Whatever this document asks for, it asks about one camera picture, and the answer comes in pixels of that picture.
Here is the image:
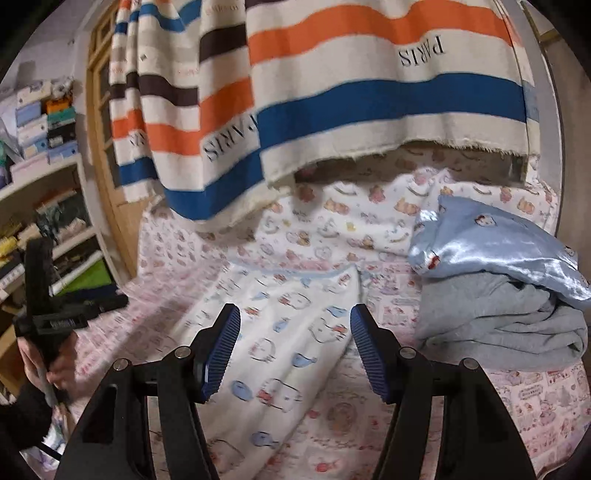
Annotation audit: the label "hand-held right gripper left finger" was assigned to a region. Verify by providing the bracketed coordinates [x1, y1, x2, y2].
[54, 302, 243, 480]

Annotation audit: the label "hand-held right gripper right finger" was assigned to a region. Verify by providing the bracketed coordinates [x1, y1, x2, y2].
[349, 302, 539, 480]

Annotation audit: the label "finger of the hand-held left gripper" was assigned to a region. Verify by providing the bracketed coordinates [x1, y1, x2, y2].
[60, 295, 129, 319]

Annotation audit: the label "white cat-print pants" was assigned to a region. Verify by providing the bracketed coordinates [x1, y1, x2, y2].
[157, 265, 370, 480]

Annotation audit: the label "person's left hand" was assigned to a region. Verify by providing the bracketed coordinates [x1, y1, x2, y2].
[21, 331, 79, 408]

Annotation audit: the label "green sheet roll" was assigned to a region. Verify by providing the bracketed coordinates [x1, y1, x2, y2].
[55, 258, 114, 296]

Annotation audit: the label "assorted shelf goods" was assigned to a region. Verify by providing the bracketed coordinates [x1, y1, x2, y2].
[0, 185, 100, 287]

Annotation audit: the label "wooden door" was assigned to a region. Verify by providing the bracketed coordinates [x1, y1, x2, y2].
[85, 0, 144, 282]

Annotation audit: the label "white shelf unit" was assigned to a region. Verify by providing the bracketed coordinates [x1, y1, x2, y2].
[0, 152, 118, 398]

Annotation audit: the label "grey folded cloth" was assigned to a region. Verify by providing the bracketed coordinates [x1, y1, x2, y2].
[413, 270, 589, 372]

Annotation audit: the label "bear-print bed sheet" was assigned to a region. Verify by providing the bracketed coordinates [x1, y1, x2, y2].
[139, 152, 561, 278]

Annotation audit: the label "light blue satin pillow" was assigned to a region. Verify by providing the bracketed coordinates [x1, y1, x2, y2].
[409, 194, 591, 315]

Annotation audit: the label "stack of small boxes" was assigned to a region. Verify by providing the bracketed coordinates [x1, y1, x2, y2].
[0, 78, 79, 185]

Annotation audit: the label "pink printed bed sheet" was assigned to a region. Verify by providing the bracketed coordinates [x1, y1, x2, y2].
[69, 258, 591, 480]

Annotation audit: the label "striped hanging blanket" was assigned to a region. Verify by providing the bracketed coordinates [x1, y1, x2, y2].
[108, 0, 541, 232]

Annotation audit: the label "white bed frame post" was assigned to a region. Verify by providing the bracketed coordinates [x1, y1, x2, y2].
[522, 0, 571, 241]

